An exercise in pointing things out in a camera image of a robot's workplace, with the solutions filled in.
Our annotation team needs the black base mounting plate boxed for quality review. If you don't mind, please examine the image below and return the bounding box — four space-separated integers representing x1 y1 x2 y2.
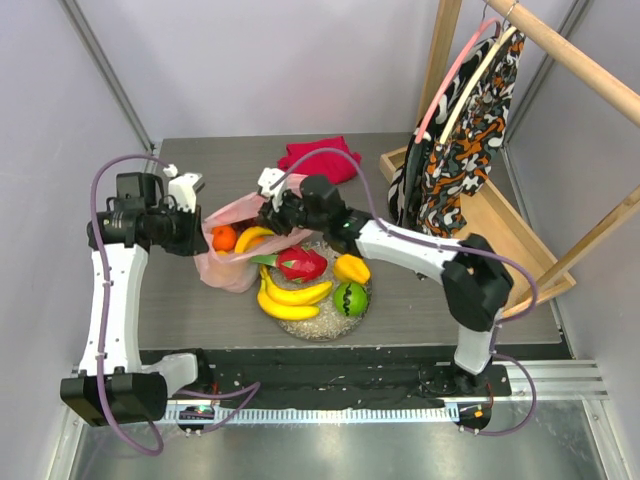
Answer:
139 343 514 407

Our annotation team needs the round plate of rice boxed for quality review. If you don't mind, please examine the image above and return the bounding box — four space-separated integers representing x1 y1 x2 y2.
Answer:
266 241 372 342

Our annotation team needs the wooden clothes rack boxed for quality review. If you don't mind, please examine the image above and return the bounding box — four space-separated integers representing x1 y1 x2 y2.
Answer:
379 0 640 327

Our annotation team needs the orange fake tangerine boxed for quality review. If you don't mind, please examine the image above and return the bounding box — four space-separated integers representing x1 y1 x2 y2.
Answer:
211 225 237 253

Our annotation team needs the yellow fake banana bunch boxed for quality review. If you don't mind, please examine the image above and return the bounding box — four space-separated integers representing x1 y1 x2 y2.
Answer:
256 266 333 322

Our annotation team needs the cream clothes hanger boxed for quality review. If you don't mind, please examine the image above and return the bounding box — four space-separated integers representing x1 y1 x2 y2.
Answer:
437 26 518 144

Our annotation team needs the pink plastic bag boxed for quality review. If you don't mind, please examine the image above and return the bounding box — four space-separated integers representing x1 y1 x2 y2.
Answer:
194 193 311 293

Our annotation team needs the black white striped garment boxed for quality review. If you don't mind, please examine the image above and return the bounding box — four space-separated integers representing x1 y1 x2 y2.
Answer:
387 137 427 230

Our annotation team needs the pink clothes hanger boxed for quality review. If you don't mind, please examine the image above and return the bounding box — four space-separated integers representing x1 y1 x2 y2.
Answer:
414 17 501 144

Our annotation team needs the red folded cloth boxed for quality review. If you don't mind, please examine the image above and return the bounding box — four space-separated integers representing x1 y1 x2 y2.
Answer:
277 136 361 185

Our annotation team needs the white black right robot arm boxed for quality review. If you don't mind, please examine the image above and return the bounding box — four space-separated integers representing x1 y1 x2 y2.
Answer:
257 168 514 395

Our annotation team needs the green fake watermelon ball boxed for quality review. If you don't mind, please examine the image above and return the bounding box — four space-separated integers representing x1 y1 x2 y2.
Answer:
333 282 369 317

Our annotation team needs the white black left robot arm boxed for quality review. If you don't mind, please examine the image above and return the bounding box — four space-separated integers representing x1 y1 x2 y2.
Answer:
60 170 213 427

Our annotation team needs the yellow fake bell pepper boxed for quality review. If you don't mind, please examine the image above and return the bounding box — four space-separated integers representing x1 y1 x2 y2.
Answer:
333 254 371 284

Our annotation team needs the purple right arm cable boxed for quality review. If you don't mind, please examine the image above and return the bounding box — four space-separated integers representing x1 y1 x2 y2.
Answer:
269 147 539 435

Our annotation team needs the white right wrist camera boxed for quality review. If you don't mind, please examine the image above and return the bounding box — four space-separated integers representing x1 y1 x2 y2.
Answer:
257 167 287 199

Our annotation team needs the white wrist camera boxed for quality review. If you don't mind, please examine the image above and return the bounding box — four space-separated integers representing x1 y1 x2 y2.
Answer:
257 167 287 199
162 164 204 213

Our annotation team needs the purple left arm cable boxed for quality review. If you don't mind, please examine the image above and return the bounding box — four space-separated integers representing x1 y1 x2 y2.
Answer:
92 153 261 456

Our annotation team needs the patterned orange black garment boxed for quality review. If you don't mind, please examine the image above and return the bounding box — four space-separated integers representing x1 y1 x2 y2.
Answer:
416 30 526 238

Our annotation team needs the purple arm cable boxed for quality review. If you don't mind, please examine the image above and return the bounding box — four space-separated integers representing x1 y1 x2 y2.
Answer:
92 153 261 456
269 147 539 435

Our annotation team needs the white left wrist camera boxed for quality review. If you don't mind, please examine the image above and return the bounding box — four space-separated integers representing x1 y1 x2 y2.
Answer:
162 164 204 213

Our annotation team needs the red fake dragon fruit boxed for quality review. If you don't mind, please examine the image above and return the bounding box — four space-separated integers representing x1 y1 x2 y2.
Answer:
251 245 328 283

